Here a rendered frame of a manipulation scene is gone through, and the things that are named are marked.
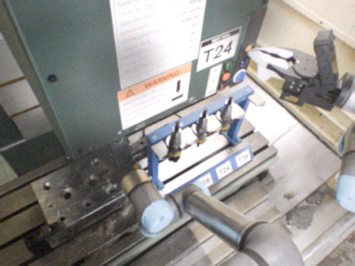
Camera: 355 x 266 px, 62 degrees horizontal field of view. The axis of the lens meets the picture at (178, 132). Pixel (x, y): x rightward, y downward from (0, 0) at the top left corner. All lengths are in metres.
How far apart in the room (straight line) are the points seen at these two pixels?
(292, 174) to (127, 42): 1.28
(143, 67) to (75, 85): 0.11
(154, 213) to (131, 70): 0.37
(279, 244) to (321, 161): 1.12
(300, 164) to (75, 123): 1.28
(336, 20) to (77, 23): 1.14
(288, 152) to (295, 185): 0.18
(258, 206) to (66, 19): 1.28
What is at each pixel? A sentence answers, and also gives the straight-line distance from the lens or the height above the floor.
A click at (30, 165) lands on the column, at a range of 1.68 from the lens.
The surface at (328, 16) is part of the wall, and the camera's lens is 1.41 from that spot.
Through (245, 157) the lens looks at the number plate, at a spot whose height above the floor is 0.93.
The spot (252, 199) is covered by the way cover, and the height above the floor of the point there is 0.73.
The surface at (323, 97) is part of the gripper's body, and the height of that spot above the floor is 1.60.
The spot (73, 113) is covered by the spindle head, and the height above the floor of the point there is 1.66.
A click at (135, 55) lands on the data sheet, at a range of 0.48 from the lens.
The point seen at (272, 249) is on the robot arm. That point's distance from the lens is 0.54.
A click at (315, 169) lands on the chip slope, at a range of 1.62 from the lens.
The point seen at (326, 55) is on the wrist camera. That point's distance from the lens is 0.62.
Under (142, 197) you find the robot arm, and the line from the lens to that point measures 0.74.
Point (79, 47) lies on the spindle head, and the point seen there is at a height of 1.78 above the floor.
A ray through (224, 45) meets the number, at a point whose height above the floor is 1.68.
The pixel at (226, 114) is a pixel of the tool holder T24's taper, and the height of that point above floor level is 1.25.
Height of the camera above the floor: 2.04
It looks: 54 degrees down
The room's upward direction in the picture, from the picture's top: 6 degrees clockwise
